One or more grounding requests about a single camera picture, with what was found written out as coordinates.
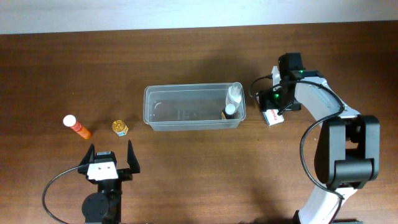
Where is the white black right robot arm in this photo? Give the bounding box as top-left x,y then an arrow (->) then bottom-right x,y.
255,53 -> 380,224

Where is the white blue medicine box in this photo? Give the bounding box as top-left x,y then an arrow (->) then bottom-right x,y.
256,96 -> 284,126

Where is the orange tablet tube white cap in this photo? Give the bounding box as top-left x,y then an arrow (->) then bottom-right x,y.
63,114 -> 91,139

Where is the dark bottle white cap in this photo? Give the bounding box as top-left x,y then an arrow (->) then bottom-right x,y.
221,103 -> 236,119

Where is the small gold lid balm jar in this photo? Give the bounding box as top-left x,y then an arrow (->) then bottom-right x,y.
112,120 -> 128,136

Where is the white spray bottle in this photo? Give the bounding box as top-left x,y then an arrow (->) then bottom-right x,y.
226,82 -> 243,109

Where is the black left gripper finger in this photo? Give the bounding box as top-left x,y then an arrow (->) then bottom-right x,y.
80,144 -> 95,166
127,139 -> 141,174

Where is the clear plastic container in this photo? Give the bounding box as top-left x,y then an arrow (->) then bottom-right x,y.
143,83 -> 246,131

